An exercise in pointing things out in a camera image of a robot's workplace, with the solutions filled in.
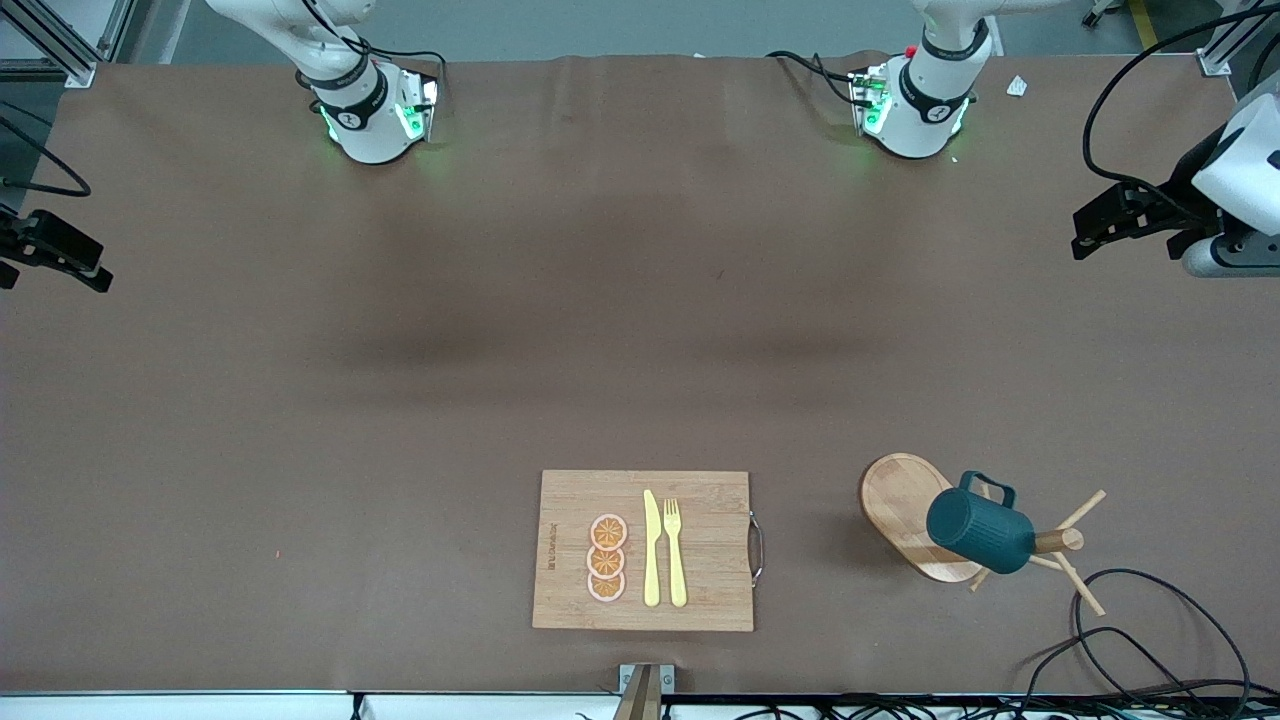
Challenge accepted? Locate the dark green cup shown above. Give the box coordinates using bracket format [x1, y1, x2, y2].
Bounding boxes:
[926, 471, 1037, 576]

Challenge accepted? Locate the wooden cup tree rack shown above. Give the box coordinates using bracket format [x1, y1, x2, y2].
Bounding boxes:
[860, 452, 1108, 618]

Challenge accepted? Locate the brown table cover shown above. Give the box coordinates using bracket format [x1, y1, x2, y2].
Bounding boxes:
[0, 52, 1280, 696]

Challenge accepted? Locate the yellow plastic fork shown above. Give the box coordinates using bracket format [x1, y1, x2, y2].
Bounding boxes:
[663, 498, 689, 609]

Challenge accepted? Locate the bamboo cutting board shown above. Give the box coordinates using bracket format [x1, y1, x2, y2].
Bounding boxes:
[531, 469, 766, 633]

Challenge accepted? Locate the yellow plastic knife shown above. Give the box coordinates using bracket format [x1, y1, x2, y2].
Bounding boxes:
[643, 489, 663, 608]

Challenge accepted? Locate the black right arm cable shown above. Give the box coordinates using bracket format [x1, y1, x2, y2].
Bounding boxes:
[0, 112, 93, 198]

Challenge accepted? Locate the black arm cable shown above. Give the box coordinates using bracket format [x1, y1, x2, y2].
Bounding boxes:
[0, 112, 93, 198]
[1083, 3, 1280, 216]

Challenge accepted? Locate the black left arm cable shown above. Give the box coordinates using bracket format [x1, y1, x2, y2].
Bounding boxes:
[1083, 3, 1280, 216]

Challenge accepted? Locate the aluminium frame post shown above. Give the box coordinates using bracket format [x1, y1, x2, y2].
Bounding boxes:
[1197, 0, 1271, 77]
[0, 0, 136, 86]

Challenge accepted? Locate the black left base cable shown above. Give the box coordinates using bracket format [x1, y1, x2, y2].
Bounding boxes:
[765, 50, 863, 106]

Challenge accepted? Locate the black base cable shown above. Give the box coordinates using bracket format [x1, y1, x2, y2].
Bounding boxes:
[296, 0, 448, 116]
[765, 50, 863, 106]

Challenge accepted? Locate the black loose cable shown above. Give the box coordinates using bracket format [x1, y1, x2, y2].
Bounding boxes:
[1073, 568, 1253, 706]
[1020, 627, 1216, 720]

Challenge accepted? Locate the black right base cable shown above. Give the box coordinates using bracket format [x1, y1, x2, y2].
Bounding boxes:
[296, 0, 448, 116]

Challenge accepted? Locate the metal table edge bracket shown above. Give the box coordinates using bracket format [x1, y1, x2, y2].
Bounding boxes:
[612, 663, 676, 720]

